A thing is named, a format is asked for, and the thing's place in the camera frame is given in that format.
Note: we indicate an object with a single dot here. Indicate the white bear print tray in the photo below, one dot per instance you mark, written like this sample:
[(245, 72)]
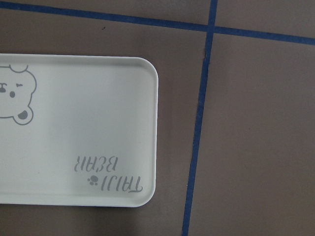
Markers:
[(77, 130)]

